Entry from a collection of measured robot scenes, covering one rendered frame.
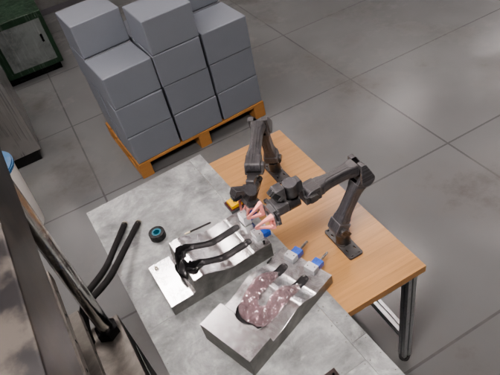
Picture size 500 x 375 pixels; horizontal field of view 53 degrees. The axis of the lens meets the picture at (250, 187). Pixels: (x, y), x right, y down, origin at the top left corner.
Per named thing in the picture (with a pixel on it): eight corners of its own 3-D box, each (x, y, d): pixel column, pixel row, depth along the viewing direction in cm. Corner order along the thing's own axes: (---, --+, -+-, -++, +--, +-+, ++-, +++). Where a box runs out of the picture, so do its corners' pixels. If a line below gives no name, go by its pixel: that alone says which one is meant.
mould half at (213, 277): (244, 222, 241) (239, 202, 232) (274, 255, 224) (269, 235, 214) (152, 275, 228) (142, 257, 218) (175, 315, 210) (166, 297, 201)
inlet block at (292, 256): (303, 242, 222) (301, 234, 218) (312, 247, 219) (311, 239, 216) (284, 263, 216) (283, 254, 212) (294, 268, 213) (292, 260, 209)
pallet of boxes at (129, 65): (221, 80, 494) (190, -43, 413) (265, 114, 440) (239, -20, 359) (111, 135, 460) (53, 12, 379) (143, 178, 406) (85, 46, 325)
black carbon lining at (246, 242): (237, 225, 231) (233, 212, 224) (255, 247, 220) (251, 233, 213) (170, 264, 221) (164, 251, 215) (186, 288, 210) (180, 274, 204)
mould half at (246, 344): (283, 255, 222) (280, 239, 215) (332, 283, 208) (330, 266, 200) (206, 338, 199) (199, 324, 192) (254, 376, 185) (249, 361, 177)
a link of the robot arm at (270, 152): (278, 165, 255) (266, 127, 227) (265, 165, 256) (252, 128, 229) (280, 155, 258) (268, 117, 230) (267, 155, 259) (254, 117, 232)
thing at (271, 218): (256, 226, 180) (278, 213, 182) (247, 214, 185) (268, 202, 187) (260, 238, 184) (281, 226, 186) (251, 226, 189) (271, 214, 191)
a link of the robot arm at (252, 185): (262, 196, 209) (259, 169, 205) (242, 196, 212) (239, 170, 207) (267, 185, 220) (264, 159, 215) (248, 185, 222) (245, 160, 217)
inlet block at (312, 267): (323, 253, 216) (321, 245, 212) (332, 258, 213) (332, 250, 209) (304, 274, 210) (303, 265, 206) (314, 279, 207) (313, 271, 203)
